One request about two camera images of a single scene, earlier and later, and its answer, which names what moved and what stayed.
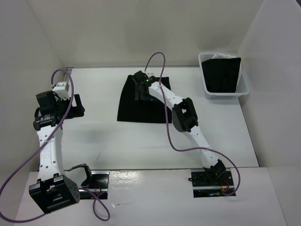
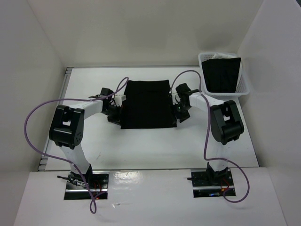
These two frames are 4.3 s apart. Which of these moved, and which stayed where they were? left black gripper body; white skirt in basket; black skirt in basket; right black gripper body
Moved: right black gripper body; left black gripper body
Stayed: white skirt in basket; black skirt in basket
